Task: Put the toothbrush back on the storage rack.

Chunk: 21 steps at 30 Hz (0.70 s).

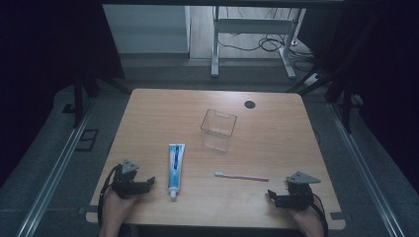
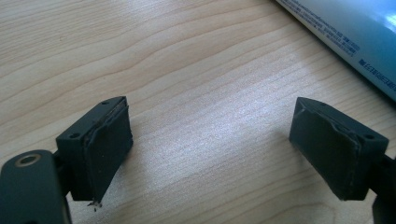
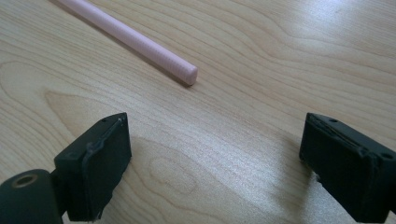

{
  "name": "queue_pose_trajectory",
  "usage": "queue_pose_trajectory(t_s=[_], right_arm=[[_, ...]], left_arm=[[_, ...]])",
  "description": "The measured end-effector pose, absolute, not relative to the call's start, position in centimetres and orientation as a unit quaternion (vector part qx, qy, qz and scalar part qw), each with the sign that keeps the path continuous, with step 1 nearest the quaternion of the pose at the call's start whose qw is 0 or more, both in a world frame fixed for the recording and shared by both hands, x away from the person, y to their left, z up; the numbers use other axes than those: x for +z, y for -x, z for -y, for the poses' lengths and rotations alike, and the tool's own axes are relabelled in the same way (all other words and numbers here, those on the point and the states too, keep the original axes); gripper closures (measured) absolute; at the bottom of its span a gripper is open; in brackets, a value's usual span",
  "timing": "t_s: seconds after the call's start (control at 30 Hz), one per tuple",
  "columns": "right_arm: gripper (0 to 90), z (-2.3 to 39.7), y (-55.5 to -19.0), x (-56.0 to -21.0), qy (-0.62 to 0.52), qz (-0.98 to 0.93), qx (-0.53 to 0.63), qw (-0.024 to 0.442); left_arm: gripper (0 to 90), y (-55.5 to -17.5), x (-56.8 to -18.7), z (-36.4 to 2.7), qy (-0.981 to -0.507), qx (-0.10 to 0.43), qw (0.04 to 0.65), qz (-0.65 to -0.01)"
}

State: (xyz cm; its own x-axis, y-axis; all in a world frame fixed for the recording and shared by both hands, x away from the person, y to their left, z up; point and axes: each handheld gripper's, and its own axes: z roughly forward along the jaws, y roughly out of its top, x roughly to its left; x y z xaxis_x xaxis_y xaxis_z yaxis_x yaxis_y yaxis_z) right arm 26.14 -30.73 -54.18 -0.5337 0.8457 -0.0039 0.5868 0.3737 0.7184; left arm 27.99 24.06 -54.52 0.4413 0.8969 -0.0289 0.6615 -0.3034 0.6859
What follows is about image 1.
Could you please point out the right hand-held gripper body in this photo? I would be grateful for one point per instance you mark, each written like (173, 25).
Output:
(298, 196)

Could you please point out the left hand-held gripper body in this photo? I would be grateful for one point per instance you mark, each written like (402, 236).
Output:
(125, 186)

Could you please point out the white blue toothpaste tube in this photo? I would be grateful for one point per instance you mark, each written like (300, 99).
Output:
(174, 168)

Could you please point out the clear plastic container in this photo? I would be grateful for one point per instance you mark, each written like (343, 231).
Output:
(218, 131)

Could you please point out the person's left hand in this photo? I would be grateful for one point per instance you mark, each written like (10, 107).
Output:
(113, 210)

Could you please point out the person's right hand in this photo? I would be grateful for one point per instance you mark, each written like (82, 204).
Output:
(308, 222)

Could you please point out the grey tape piece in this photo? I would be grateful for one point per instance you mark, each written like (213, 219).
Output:
(339, 216)
(86, 209)

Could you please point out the black round table grommet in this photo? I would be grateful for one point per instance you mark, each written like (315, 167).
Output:
(249, 104)

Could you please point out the black metal stand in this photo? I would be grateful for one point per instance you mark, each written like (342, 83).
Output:
(346, 108)
(79, 98)

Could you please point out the white power strip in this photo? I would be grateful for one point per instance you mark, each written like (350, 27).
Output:
(313, 78)

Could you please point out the dark curtain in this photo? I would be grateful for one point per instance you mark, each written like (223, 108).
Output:
(385, 82)
(39, 65)

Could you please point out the silver floor rail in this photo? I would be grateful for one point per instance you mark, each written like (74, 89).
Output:
(359, 164)
(52, 177)

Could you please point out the white desk frame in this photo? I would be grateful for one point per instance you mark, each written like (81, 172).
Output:
(253, 26)

